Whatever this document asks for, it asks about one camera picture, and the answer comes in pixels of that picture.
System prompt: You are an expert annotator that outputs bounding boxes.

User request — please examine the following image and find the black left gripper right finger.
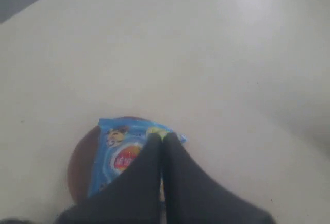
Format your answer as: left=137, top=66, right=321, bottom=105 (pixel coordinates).
left=162, top=133, right=275, bottom=223

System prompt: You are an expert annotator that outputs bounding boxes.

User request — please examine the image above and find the brown round wooden plate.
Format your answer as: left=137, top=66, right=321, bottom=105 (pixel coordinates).
left=68, top=124, right=100, bottom=203

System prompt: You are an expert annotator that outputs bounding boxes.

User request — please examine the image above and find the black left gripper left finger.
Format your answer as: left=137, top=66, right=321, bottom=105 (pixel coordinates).
left=56, top=134, right=162, bottom=223

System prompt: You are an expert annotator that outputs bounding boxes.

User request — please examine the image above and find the blue snack packet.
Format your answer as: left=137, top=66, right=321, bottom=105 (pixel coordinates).
left=87, top=117, right=174, bottom=200

